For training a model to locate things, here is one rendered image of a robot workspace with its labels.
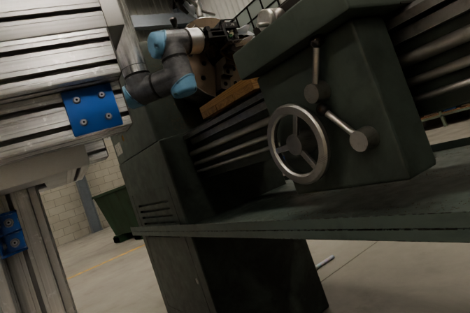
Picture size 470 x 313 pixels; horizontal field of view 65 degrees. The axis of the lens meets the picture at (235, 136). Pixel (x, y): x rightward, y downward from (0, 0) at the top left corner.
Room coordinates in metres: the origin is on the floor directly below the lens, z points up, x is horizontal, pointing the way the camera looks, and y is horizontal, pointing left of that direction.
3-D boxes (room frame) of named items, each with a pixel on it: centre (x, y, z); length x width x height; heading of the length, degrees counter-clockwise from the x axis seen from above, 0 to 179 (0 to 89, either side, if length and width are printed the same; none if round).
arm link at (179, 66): (1.04, 0.11, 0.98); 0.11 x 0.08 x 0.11; 74
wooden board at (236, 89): (1.16, -0.15, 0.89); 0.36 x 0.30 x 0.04; 123
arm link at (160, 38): (1.04, 0.09, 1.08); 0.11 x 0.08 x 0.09; 121
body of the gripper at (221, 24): (1.11, -0.05, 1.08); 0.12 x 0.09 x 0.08; 121
